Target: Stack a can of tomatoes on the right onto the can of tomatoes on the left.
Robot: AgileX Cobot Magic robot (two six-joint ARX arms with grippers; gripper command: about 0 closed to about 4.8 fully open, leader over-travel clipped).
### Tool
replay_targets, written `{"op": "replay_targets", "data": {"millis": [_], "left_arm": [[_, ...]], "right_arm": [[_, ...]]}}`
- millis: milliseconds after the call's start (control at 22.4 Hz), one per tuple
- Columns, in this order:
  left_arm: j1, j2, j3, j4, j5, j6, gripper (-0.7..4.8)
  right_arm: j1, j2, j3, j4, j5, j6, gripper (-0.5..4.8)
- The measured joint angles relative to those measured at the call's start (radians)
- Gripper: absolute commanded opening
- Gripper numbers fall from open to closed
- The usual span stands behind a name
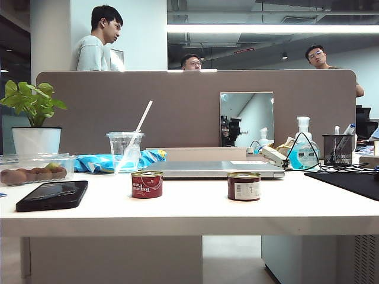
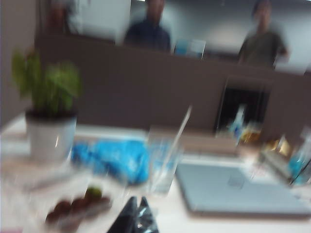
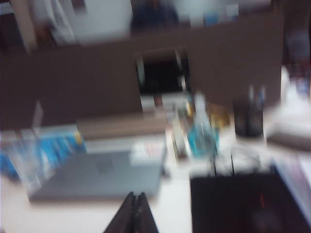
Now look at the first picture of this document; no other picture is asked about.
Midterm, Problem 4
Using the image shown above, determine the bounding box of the red tomato paste can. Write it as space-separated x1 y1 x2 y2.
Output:
131 170 164 199
227 172 262 202

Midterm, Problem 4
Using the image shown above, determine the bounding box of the beige flat box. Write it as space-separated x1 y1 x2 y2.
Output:
146 147 248 162

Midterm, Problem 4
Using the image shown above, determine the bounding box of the silver closed laptop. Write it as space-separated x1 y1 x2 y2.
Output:
142 160 286 180

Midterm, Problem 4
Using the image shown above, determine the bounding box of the white drinking straw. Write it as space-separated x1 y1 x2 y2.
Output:
114 100 153 175

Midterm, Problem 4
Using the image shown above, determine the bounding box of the brown desk partition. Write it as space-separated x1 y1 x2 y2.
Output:
36 69 357 162

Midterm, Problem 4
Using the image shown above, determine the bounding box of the square mirror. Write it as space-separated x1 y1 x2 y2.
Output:
220 91 275 148

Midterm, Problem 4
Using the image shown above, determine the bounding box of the clear plastic cup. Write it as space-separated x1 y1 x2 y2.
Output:
105 131 145 174

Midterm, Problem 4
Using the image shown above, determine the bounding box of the man with glasses seated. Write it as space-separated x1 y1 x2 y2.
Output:
180 54 203 72

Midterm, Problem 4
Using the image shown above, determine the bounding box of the white stapler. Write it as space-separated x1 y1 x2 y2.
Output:
261 146 287 168

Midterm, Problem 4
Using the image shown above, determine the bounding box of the yellow snack packet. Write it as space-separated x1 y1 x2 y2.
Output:
275 136 297 150

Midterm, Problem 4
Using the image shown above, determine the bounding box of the blue snack bag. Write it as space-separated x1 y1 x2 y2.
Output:
73 150 168 174

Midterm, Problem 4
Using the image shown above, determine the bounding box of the blue hand sanitizer bottle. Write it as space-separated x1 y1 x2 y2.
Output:
287 116 321 170

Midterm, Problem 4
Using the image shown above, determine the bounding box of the man in white shirt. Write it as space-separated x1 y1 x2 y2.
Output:
72 5 126 72

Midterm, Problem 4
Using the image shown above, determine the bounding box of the brown kiwi fruit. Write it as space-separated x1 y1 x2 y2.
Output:
0 168 28 186
52 166 68 180
37 167 54 181
24 167 41 182

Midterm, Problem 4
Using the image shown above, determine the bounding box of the white ceiling light strip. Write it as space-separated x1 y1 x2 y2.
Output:
166 24 379 34

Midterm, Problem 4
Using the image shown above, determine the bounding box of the beige desk side panel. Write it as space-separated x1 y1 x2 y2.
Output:
20 236 204 284

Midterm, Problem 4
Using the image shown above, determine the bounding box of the black smartphone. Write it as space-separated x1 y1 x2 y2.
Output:
15 180 89 212

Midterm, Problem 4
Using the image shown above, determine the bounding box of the black mesh pen holder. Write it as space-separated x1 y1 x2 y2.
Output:
322 134 355 166

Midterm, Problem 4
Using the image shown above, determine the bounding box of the white plant pot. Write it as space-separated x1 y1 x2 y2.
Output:
11 126 62 156

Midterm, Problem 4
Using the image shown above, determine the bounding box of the man in olive shirt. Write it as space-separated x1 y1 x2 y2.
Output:
305 44 365 98

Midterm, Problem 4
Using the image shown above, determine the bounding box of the clear plastic fruit container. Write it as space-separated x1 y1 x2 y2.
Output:
0 153 78 187

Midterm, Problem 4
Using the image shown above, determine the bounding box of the green leafy plant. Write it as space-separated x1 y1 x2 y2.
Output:
0 79 68 128

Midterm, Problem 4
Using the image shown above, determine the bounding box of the black mouse pad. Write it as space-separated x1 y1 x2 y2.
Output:
304 170 379 202

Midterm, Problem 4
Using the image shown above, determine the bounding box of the grey under-desk cabinet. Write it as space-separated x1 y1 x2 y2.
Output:
261 235 379 284

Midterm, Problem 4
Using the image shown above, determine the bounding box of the black office chair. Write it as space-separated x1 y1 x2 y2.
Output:
355 106 379 140

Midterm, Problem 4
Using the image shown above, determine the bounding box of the small wooden box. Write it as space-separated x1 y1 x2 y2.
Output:
359 155 379 170

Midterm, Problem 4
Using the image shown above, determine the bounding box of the framed wall picture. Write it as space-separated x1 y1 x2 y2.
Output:
110 48 125 72

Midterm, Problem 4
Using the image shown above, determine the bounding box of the black cable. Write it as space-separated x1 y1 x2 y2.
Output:
282 132 379 176

